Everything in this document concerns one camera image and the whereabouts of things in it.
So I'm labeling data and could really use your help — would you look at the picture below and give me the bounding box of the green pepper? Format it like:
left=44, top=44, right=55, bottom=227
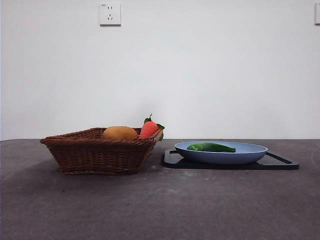
left=186, top=142, right=237, bottom=154

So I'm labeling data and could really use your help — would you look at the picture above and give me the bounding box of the blue plate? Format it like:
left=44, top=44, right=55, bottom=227
left=174, top=141, right=268, bottom=165

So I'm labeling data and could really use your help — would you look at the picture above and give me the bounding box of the orange carrot with green leaves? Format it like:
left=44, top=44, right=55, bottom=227
left=138, top=113, right=166, bottom=141

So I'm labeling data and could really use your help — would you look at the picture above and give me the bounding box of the yellow-brown potato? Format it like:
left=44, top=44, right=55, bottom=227
left=102, top=126, right=139, bottom=141

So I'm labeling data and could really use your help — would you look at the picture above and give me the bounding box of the brown wicker basket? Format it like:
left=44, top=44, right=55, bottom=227
left=39, top=126, right=164, bottom=175

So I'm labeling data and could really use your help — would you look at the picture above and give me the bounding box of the dark rectangular tray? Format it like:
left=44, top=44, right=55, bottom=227
left=161, top=147, right=300, bottom=171

